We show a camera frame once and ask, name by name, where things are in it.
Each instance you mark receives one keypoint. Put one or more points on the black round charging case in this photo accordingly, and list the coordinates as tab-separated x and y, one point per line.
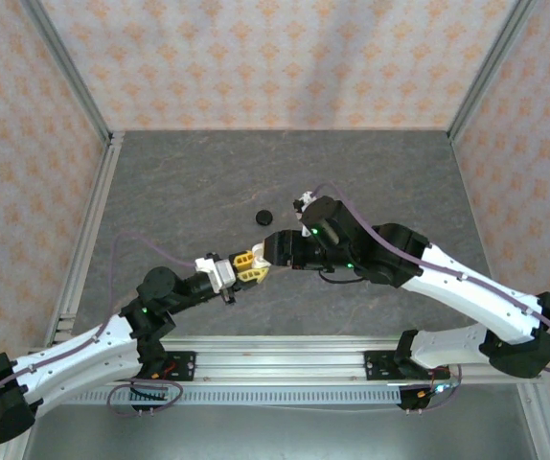
264	218

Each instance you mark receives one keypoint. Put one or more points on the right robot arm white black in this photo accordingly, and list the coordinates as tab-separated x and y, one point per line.
466	299

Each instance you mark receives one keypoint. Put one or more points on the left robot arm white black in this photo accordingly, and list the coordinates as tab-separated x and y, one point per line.
78	359

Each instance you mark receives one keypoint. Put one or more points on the grey metal lower panel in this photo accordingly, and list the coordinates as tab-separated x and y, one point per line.
280	436

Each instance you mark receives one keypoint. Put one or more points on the small green circuit board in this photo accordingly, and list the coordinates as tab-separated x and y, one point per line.
440	387

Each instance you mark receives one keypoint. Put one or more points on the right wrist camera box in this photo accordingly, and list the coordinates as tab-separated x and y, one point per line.
304	199

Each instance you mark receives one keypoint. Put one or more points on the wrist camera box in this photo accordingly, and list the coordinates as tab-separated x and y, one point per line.
217	275
304	199

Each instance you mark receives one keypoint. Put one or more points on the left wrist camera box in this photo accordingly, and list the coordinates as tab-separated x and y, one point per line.
217	275

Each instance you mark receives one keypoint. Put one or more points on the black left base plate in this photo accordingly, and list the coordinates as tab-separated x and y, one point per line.
186	366

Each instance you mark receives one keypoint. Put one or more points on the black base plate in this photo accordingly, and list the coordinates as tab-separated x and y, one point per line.
186	366
375	364

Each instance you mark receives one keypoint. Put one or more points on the aluminium mounting rail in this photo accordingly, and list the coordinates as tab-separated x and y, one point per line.
280	364

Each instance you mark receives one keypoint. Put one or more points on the aluminium side rail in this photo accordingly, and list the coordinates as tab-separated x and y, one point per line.
104	177

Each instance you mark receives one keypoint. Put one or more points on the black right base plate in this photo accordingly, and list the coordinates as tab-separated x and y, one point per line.
375	364

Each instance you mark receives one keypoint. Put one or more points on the aluminium frame strut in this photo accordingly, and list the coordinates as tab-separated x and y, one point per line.
541	431
14	450

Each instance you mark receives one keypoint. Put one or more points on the aluminium corner post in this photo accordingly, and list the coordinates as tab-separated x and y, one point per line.
492	62
65	62

